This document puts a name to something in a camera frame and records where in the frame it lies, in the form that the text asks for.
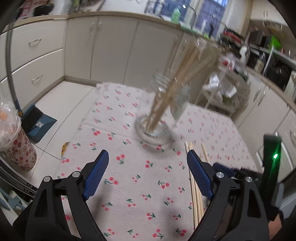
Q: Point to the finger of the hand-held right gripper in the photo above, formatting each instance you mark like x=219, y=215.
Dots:
x=225, y=168

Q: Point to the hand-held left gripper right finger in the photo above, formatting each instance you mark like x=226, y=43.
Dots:
x=201, y=176

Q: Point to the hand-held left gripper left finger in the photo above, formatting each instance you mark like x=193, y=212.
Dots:
x=94, y=176

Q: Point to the clear glass jar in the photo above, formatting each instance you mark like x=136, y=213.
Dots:
x=182, y=99

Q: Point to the bundle of wooden chopsticks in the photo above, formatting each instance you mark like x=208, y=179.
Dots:
x=159, y=109

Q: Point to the person's right forearm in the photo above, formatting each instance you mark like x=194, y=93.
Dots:
x=275, y=231

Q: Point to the yellow patterned slipper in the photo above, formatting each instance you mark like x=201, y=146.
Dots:
x=64, y=149

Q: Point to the cherry print tablecloth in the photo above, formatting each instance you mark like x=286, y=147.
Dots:
x=138, y=185

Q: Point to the white rolling trolley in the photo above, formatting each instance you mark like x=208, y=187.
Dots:
x=217, y=92

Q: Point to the blue dustpan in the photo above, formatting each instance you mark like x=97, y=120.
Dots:
x=37, y=125

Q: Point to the floral patterned bin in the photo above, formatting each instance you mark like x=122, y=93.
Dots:
x=20, y=153

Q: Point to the grey blue shelf unit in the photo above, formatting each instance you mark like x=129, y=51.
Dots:
x=13, y=171

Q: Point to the white plastic bag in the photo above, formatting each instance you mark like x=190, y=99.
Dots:
x=215, y=80

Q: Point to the white electric kettle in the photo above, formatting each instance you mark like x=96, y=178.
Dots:
x=291, y=84

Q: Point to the black countertop oven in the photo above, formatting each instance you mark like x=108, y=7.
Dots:
x=277, y=74

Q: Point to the clear plastic bottle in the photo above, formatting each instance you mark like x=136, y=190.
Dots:
x=259, y=64

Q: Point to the white plastic jug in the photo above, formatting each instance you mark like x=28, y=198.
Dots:
x=244, y=52

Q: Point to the cream kitchen base cabinets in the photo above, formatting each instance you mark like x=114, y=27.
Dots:
x=111, y=46

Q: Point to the stack of pans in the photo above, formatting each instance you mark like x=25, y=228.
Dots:
x=232, y=37

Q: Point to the microwave oven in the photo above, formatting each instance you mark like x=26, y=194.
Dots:
x=257, y=38

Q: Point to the bright green bag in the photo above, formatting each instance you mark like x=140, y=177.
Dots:
x=274, y=41

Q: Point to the white spray bottle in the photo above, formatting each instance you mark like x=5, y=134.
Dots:
x=203, y=25

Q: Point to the chrome kitchen faucet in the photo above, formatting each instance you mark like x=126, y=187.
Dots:
x=194, y=16

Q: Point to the kitchen window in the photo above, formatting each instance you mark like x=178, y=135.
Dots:
x=208, y=11

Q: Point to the green dish soap bottle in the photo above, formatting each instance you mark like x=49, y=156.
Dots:
x=175, y=15

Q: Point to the black wok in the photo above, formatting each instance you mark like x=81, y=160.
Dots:
x=44, y=9

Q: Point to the cream wall cabinets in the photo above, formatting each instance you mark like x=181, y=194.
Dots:
x=266, y=11

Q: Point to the pink wall poster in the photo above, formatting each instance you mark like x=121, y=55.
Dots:
x=25, y=8

